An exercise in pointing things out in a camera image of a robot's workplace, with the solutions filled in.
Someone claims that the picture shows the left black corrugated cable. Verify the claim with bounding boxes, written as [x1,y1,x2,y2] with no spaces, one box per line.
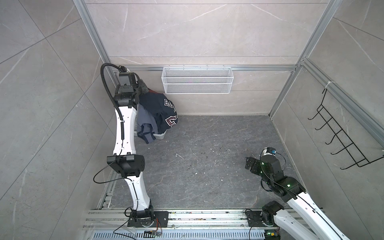
[100,62,126,142]

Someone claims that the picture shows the aluminium frame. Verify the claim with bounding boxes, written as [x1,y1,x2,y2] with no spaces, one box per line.
[73,0,384,148]

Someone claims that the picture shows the white wire mesh shelf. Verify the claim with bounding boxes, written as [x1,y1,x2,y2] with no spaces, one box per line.
[161,67,234,95]

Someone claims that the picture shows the grey-blue tank top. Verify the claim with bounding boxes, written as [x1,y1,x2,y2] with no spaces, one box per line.
[137,104,158,144]

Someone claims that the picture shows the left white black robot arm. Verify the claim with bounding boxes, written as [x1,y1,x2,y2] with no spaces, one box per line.
[107,75,156,228]

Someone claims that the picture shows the black wire hook rack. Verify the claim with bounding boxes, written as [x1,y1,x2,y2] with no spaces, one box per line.
[308,89,384,170]

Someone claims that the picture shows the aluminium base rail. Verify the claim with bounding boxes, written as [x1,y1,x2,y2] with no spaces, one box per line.
[80,209,331,240]

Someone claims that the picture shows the navy red-trimmed tank top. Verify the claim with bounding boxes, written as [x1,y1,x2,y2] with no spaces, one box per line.
[140,90,179,135]

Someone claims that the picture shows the white plastic laundry basket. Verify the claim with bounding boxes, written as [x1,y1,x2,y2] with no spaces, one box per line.
[134,127,167,140]

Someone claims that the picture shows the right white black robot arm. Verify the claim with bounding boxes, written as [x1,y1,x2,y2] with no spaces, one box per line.
[244,148,348,240]

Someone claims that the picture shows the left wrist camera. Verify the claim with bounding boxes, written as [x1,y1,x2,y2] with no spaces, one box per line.
[119,72,138,87]

